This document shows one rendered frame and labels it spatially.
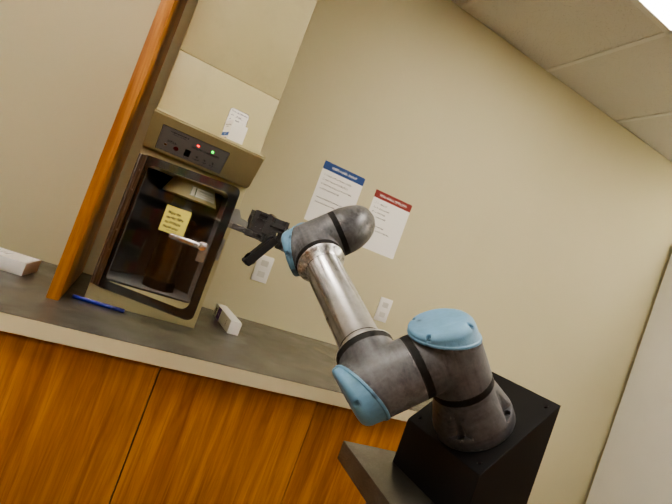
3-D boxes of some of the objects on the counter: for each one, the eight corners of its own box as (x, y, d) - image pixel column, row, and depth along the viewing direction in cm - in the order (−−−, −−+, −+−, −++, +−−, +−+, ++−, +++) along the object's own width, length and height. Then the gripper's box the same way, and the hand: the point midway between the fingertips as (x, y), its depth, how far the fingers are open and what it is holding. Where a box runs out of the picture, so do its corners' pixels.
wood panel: (73, 269, 161) (211, -87, 166) (82, 272, 163) (219, -82, 167) (45, 297, 116) (235, -193, 121) (58, 301, 118) (246, -185, 122)
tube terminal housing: (92, 283, 151) (174, 71, 153) (187, 310, 164) (261, 114, 166) (82, 299, 128) (178, 49, 130) (194, 328, 141) (280, 100, 143)
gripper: (284, 222, 141) (220, 196, 133) (293, 224, 133) (225, 196, 125) (275, 248, 141) (209, 224, 133) (283, 251, 133) (214, 225, 124)
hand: (217, 221), depth 129 cm, fingers closed
